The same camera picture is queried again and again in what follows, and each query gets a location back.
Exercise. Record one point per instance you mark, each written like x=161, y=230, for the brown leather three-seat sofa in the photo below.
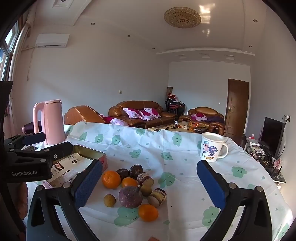
x=120, y=111

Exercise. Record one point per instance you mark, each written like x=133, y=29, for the white wall air conditioner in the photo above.
x=52, y=39

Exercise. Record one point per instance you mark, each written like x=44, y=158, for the stack of dark chairs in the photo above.
x=174, y=107

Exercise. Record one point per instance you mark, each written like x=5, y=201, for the pink electric kettle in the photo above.
x=54, y=122

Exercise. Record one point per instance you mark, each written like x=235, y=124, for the purple blanket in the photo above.
x=215, y=119

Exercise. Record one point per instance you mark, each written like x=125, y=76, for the cluttered coffee table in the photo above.
x=171, y=127

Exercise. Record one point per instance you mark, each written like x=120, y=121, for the white cartoon mug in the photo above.
x=209, y=150

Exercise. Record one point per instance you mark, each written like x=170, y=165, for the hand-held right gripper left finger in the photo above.
x=89, y=183

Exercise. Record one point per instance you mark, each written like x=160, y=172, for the tall woven vase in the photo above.
x=169, y=91

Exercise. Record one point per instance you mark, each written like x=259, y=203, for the brown wooden door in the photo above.
x=237, y=106

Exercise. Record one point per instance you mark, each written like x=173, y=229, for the black television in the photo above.
x=271, y=136

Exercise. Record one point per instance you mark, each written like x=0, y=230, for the white green cloud tablecloth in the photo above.
x=161, y=143

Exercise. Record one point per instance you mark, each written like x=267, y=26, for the red cloth item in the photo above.
x=172, y=95

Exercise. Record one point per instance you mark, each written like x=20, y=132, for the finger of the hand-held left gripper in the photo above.
x=57, y=151
x=34, y=138

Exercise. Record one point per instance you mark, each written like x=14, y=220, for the window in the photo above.
x=7, y=51

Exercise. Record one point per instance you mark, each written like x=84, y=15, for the large orange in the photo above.
x=148, y=212
x=111, y=179

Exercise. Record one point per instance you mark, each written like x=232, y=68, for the dark cut passion fruit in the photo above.
x=136, y=171

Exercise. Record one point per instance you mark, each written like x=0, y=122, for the round golden ceiling lamp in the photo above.
x=182, y=17

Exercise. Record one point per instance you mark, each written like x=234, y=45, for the white printed packet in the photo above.
x=71, y=162

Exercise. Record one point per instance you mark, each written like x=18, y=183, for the magenta blanket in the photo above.
x=107, y=119

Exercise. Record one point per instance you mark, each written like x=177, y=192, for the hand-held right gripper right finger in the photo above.
x=211, y=183

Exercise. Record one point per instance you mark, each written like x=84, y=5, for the small cake jar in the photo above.
x=144, y=179
x=157, y=197

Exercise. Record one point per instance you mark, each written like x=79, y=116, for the brown leather armchair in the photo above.
x=81, y=114
x=215, y=126

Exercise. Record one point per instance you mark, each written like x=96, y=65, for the greenish brown longan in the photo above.
x=146, y=190

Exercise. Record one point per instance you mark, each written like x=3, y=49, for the dark purple stool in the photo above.
x=29, y=127

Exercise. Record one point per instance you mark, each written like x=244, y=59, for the pink metal tin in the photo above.
x=101, y=160

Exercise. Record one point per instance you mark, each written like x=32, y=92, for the black router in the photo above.
x=277, y=176

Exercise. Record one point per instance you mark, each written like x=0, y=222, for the pink floral pillow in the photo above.
x=150, y=113
x=131, y=113
x=198, y=117

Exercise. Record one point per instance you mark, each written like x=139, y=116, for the small orange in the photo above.
x=129, y=182

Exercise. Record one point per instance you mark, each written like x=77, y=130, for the large purple passion fruit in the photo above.
x=130, y=197

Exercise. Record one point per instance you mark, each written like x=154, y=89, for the pale pink pillow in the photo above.
x=119, y=122

